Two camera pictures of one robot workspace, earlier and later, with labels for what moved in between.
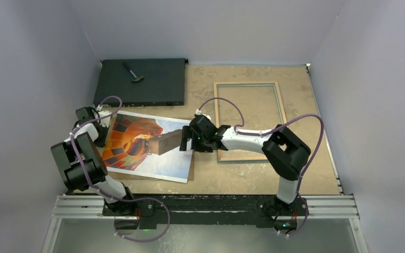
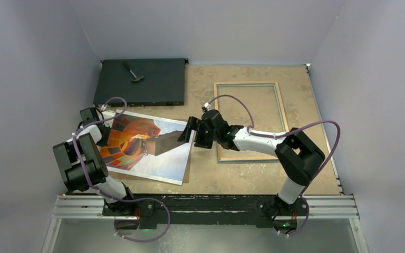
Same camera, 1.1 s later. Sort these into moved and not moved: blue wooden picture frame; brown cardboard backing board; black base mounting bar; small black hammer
Moved: brown cardboard backing board
Not moved: black base mounting bar; small black hammer; blue wooden picture frame
